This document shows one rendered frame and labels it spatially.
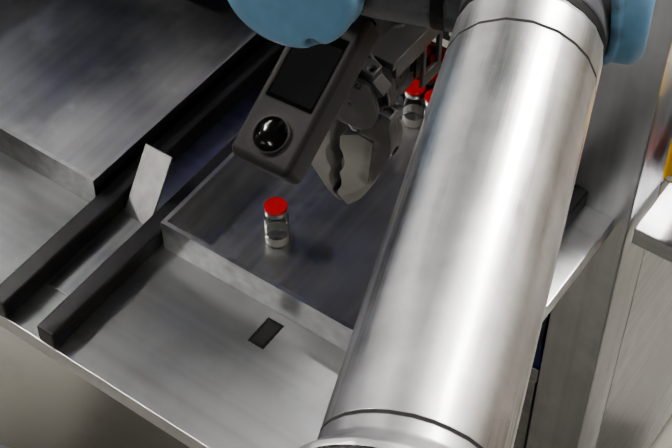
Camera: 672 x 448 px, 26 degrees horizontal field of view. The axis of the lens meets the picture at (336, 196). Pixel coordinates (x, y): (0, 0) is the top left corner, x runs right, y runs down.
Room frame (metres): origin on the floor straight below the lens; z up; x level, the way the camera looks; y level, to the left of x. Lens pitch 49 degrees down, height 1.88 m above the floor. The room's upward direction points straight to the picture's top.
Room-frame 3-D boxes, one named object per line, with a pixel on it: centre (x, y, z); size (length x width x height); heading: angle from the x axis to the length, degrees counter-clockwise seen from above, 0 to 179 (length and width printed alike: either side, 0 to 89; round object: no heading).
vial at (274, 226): (0.83, 0.05, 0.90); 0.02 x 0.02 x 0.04
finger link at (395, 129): (0.69, -0.02, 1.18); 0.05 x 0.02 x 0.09; 55
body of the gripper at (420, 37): (0.72, -0.02, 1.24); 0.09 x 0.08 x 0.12; 145
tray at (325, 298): (0.89, -0.05, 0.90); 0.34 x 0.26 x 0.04; 145
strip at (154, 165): (0.83, 0.20, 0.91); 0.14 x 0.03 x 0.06; 145
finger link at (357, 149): (0.71, -0.03, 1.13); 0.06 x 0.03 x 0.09; 145
